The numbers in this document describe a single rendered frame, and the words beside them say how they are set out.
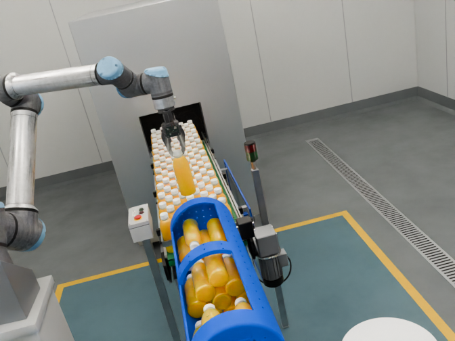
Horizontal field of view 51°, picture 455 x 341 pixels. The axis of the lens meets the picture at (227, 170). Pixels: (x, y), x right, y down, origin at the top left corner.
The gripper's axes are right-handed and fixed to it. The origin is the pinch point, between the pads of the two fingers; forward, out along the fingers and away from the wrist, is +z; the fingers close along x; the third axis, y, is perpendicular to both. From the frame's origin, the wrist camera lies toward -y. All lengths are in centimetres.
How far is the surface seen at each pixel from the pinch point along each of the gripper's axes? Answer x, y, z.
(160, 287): -27, -27, 77
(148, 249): -28, -25, 53
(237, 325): 6, 89, 29
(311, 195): 108, -214, 128
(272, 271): 32, -18, 80
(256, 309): 12, 82, 31
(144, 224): -24.6, -15.8, 35.1
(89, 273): -103, -178, 130
